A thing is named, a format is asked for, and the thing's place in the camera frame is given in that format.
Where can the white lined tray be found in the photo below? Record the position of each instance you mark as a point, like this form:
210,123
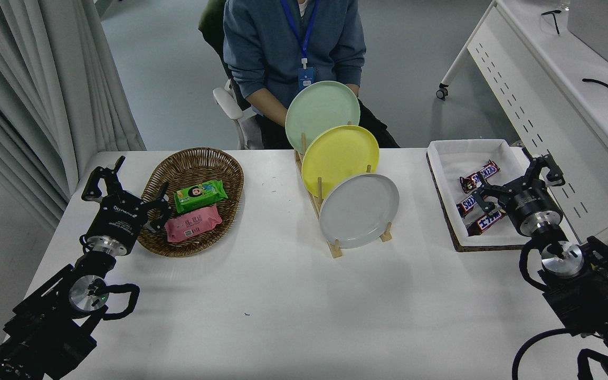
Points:
467,153

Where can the brown wicker basket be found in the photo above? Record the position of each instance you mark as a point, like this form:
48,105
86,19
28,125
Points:
193,163

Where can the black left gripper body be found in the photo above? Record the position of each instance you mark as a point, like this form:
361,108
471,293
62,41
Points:
119,219

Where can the silver laptop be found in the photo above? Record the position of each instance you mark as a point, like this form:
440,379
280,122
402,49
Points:
599,29

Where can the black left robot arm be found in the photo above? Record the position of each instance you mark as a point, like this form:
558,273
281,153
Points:
45,322

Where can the office chair with white armrest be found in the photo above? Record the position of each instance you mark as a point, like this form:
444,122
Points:
227,103

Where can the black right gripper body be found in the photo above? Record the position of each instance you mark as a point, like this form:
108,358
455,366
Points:
531,203

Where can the white desk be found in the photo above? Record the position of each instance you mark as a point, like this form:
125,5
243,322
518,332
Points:
547,68

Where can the person's right forearm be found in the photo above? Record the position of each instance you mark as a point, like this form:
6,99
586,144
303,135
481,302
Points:
267,105

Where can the person's left forearm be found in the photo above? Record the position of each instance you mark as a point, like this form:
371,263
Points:
352,88

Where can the grey curtain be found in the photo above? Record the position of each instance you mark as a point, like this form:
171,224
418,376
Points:
19,79

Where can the pale green plate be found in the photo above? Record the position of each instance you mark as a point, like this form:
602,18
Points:
320,108

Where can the green snack pack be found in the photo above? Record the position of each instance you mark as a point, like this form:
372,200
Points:
201,195

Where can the grey plate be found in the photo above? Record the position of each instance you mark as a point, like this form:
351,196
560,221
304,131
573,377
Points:
359,211

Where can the wooden plate rack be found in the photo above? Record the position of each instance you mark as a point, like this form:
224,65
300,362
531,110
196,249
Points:
335,249

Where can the person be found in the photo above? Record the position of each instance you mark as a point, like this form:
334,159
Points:
262,42

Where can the yellow plate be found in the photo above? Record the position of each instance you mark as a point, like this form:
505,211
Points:
338,155

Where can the brown chocolate snack bar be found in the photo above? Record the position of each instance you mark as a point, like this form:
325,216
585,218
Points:
481,175
467,205
486,222

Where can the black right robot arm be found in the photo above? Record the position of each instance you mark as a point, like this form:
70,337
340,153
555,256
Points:
589,295

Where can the pink snack pack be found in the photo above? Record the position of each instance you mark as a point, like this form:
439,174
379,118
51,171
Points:
193,224

